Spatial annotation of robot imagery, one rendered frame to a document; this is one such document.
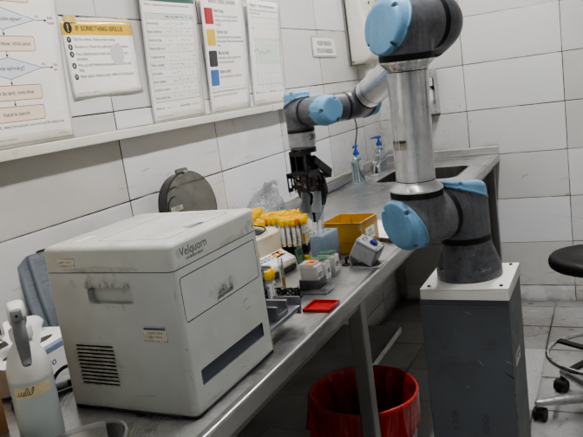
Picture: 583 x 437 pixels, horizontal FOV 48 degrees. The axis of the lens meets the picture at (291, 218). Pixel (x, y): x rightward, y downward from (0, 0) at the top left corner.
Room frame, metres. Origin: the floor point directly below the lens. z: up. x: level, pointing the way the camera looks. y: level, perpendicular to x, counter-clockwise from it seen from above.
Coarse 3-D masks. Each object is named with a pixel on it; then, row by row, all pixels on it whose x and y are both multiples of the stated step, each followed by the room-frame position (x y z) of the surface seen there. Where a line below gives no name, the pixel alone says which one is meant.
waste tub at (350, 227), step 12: (336, 216) 2.07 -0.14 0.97; (348, 216) 2.08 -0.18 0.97; (360, 216) 2.05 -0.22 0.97; (372, 216) 2.00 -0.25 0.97; (324, 228) 1.98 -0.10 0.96; (348, 228) 1.94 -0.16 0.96; (360, 228) 1.92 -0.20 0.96; (372, 228) 1.99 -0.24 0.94; (348, 240) 1.94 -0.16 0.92; (348, 252) 1.94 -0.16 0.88
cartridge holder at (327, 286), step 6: (324, 276) 1.63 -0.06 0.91; (300, 282) 1.62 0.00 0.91; (306, 282) 1.61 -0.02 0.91; (312, 282) 1.60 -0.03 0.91; (318, 282) 1.60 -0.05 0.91; (324, 282) 1.63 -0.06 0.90; (300, 288) 1.62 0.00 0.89; (306, 288) 1.61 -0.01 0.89; (312, 288) 1.60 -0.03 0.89; (318, 288) 1.60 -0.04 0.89; (324, 288) 1.60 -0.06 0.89; (330, 288) 1.61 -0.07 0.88; (324, 294) 1.59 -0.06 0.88
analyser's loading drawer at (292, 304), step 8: (280, 296) 1.44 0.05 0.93; (288, 296) 1.43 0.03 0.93; (296, 296) 1.42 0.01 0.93; (272, 304) 1.38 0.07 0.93; (280, 304) 1.37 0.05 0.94; (288, 304) 1.42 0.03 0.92; (296, 304) 1.42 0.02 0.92; (272, 312) 1.33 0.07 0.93; (280, 312) 1.37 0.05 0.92; (288, 312) 1.37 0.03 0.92; (296, 312) 1.40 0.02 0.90; (272, 320) 1.33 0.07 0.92; (280, 320) 1.33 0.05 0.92; (272, 328) 1.29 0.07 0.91
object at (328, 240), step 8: (320, 232) 1.86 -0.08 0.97; (328, 232) 1.84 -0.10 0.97; (336, 232) 1.88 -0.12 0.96; (312, 240) 1.82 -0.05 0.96; (320, 240) 1.81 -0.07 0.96; (328, 240) 1.84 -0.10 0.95; (336, 240) 1.87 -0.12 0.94; (312, 248) 1.82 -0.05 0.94; (320, 248) 1.81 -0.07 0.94; (328, 248) 1.83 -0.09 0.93; (336, 248) 1.87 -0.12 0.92; (312, 256) 1.82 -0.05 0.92
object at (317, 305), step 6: (312, 300) 1.53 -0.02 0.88; (318, 300) 1.53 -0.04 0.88; (324, 300) 1.52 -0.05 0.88; (330, 300) 1.52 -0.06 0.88; (336, 300) 1.51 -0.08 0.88; (306, 306) 1.49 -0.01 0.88; (312, 306) 1.50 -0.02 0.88; (318, 306) 1.50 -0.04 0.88; (324, 306) 1.49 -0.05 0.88; (330, 306) 1.49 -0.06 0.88; (324, 312) 1.45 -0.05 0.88
